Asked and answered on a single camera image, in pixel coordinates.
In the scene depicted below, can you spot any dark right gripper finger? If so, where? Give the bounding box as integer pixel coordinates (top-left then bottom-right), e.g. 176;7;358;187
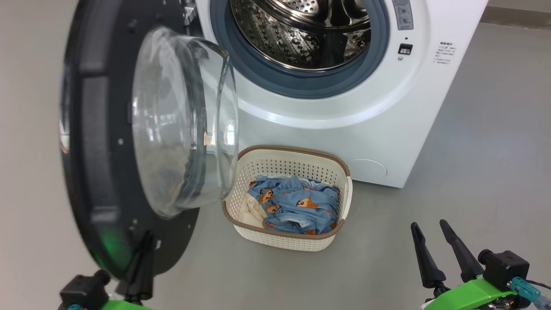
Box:
439;219;485;282
410;222;447;289

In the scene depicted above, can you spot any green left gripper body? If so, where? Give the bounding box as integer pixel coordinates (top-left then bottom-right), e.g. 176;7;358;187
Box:
101;300;153;310

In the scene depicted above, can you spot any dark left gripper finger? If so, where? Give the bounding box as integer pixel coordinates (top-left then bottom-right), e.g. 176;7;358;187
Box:
125;231;155;303

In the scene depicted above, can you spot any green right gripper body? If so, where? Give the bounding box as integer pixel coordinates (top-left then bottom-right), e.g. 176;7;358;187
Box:
422;279;532;310

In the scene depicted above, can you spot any black round glass washer door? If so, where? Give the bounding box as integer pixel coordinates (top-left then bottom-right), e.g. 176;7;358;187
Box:
59;0;239;282

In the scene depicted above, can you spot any cream and blue printed garment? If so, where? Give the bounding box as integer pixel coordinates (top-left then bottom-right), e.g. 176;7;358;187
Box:
245;196;269;228

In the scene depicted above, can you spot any white front-load washing machine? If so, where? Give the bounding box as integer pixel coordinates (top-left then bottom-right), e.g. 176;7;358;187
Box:
185;0;489;189

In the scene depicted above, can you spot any round white filter cover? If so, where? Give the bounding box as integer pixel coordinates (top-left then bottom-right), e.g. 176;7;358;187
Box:
348;159;388;179

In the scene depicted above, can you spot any cream perforated laundry basket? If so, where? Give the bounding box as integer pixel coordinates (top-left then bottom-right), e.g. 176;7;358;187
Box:
221;145;353;252

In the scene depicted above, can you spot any small printed text sticker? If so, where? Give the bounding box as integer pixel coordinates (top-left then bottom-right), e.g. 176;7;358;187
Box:
434;41;457;65

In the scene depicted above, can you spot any grey baseboard strip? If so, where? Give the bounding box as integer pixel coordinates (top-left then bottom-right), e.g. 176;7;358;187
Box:
480;6;551;31

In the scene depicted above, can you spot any grey warning sticker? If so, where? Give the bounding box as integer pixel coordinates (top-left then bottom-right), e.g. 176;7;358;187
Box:
392;0;414;31

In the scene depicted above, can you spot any teal right cable connector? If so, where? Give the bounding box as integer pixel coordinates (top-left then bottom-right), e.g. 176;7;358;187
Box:
507;277;541;302

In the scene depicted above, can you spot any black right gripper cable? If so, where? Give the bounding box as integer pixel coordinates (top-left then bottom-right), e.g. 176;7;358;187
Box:
525;280;551;308

